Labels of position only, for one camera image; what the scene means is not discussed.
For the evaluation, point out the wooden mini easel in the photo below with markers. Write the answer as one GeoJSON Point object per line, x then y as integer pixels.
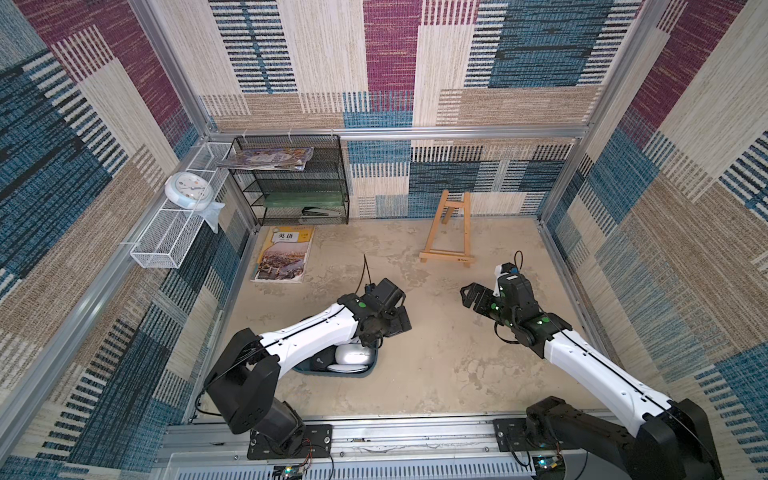
{"type": "Point", "coordinates": [446, 209]}

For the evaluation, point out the white round clock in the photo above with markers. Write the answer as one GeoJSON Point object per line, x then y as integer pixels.
{"type": "Point", "coordinates": [188, 191]}

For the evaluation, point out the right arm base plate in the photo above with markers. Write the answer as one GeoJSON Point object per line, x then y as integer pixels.
{"type": "Point", "coordinates": [511, 435]}

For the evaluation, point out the yellow textbook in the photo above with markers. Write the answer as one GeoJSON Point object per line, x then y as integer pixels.
{"type": "Point", "coordinates": [284, 254]}

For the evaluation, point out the black wire mesh shelf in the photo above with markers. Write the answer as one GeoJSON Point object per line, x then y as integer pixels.
{"type": "Point", "coordinates": [276, 198]}

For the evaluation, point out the teal storage box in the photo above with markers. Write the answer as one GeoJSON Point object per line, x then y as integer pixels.
{"type": "Point", "coordinates": [317, 365]}

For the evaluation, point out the magazine on shelf top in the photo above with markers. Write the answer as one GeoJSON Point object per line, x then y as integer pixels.
{"type": "Point", "coordinates": [268, 159]}

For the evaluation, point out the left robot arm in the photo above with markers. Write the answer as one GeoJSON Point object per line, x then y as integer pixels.
{"type": "Point", "coordinates": [342, 339]}

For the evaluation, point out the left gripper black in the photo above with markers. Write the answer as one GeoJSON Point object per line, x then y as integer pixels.
{"type": "Point", "coordinates": [395, 327]}

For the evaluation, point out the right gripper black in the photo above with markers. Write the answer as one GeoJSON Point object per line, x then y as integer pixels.
{"type": "Point", "coordinates": [486, 301]}

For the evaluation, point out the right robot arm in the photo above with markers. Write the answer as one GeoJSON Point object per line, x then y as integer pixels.
{"type": "Point", "coordinates": [653, 436]}

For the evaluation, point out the white rounded mouse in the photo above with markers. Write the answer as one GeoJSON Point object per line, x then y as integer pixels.
{"type": "Point", "coordinates": [352, 359]}

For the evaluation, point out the black stapler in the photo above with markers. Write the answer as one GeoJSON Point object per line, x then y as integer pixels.
{"type": "Point", "coordinates": [311, 211]}

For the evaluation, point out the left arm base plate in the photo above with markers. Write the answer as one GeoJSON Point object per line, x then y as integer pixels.
{"type": "Point", "coordinates": [312, 441]}

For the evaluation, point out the white wire wall basket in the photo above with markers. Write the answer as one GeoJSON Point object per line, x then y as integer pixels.
{"type": "Point", "coordinates": [166, 240]}

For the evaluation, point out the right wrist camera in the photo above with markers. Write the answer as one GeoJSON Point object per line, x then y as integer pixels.
{"type": "Point", "coordinates": [503, 270]}

